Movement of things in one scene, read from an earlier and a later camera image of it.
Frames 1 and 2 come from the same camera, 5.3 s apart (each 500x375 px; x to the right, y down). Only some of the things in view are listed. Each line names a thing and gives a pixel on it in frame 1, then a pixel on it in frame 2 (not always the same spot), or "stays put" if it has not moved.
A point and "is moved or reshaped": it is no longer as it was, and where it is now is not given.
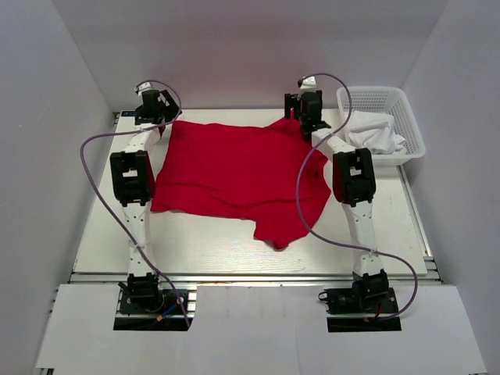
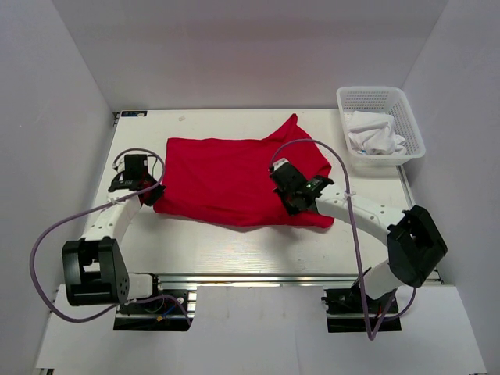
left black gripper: (172, 109) to (158, 191)
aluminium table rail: (98, 277) stays put
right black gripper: (291, 101) to (292, 210)
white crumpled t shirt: (374, 131) stays put
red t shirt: (244, 172) is moved or reshaped
